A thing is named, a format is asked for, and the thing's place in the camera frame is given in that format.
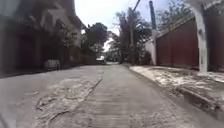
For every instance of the group of dark trees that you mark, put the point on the group of dark trees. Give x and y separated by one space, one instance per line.
96 38

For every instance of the leaning utility pole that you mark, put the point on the leaning utility pole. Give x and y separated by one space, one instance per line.
131 36

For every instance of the grey concrete road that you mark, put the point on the grey concrete road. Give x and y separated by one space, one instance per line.
113 100

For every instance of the green utility pole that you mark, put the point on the green utility pole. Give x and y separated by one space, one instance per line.
153 20

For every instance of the parked vehicle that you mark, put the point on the parked vehicle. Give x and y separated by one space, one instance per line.
52 64

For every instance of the raised concrete sidewalk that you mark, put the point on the raised concrete sidewalk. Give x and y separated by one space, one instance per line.
180 80

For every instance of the dark building with balconies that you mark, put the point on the dark building with balconies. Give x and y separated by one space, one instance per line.
30 36

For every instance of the white wall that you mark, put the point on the white wall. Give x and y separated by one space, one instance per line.
150 50

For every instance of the red metal fence wall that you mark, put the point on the red metal fence wall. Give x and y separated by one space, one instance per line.
180 46

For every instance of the white concrete post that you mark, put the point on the white concrete post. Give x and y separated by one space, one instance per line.
202 40

